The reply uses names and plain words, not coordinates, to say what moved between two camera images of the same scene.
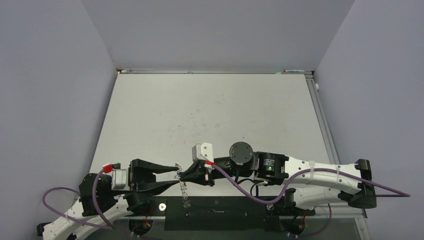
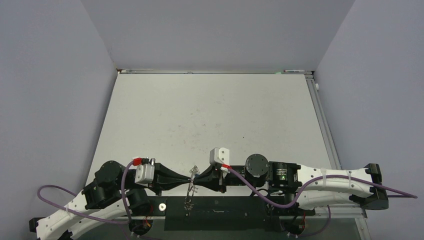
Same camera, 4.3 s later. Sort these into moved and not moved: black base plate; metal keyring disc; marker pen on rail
Moved: metal keyring disc
Not moved: black base plate; marker pen on rail
